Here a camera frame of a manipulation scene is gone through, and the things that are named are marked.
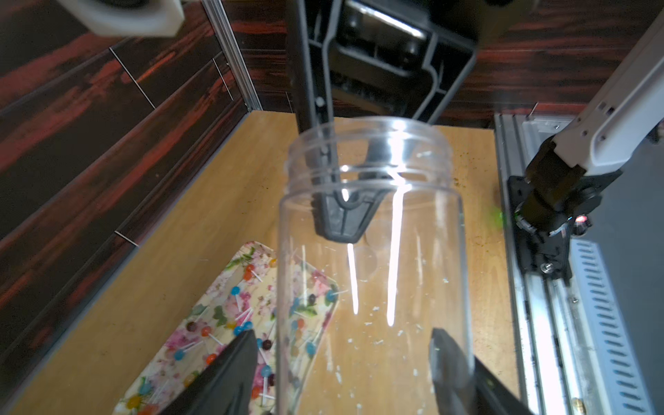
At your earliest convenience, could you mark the metal front rail frame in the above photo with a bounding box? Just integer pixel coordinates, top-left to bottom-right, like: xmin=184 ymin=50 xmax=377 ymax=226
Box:
xmin=495 ymin=114 xmax=663 ymax=414

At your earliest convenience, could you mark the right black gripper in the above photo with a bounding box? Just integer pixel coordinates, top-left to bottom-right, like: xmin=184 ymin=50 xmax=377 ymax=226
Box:
xmin=284 ymin=1 xmax=534 ymax=244

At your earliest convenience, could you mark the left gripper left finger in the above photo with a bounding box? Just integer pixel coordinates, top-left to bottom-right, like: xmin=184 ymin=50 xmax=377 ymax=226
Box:
xmin=161 ymin=330 xmax=258 ymax=414

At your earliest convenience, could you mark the floral pink rectangular tray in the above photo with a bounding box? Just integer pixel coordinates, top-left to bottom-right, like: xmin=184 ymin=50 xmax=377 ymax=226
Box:
xmin=111 ymin=240 xmax=341 ymax=415

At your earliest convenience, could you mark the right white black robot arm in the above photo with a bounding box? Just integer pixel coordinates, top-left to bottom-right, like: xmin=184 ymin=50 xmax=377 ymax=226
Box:
xmin=286 ymin=1 xmax=663 ymax=243

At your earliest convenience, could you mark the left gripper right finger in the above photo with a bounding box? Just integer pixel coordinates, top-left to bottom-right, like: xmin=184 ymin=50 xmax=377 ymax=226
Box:
xmin=429 ymin=328 xmax=531 ymax=415

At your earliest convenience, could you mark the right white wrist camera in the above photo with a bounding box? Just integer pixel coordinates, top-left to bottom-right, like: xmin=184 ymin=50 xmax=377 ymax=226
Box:
xmin=59 ymin=0 xmax=185 ymax=37

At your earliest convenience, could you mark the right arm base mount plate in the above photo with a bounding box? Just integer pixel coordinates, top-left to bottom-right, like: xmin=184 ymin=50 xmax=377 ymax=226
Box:
xmin=507 ymin=176 xmax=572 ymax=285

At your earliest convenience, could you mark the clear candy jar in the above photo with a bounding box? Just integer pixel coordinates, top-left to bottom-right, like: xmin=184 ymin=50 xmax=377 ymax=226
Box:
xmin=276 ymin=120 xmax=474 ymax=414

